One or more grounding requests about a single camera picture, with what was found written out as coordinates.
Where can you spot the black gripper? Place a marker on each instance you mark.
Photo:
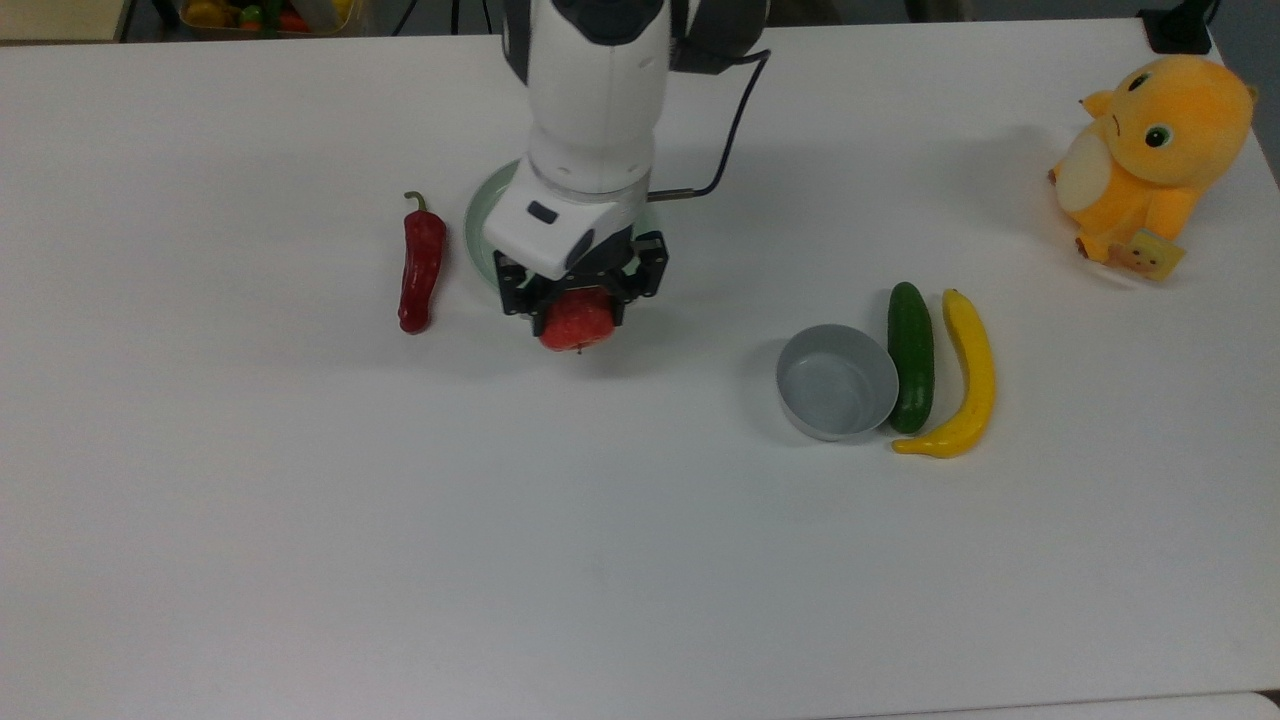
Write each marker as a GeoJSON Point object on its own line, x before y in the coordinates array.
{"type": "Point", "coordinates": [595, 272]}

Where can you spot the red apple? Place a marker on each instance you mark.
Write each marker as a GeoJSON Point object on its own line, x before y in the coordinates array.
{"type": "Point", "coordinates": [578, 325]}

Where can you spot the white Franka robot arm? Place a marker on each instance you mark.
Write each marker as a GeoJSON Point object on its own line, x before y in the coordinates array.
{"type": "Point", "coordinates": [595, 90]}

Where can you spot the pale green plate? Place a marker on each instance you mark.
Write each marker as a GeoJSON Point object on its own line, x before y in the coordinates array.
{"type": "Point", "coordinates": [480, 235]}

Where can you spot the red chili pepper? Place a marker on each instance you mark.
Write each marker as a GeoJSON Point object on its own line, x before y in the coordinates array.
{"type": "Point", "coordinates": [420, 270]}

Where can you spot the grey round bowl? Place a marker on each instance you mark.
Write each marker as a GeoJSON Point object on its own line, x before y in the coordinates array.
{"type": "Point", "coordinates": [835, 385]}

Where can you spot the green cucumber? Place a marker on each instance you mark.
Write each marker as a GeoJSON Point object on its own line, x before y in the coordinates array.
{"type": "Point", "coordinates": [910, 350]}

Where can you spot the clear box of toy food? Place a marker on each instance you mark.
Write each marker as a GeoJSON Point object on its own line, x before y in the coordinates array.
{"type": "Point", "coordinates": [300, 15]}

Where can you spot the yellow banana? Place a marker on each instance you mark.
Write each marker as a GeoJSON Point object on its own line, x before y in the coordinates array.
{"type": "Point", "coordinates": [975, 370]}

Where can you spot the beige wooden board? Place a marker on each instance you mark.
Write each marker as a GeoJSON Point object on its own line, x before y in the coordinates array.
{"type": "Point", "coordinates": [60, 18]}

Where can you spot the orange plush toy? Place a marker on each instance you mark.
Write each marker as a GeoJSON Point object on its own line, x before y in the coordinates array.
{"type": "Point", "coordinates": [1170, 120]}

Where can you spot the black stand base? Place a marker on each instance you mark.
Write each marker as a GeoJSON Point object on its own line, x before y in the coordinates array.
{"type": "Point", "coordinates": [1180, 35]}

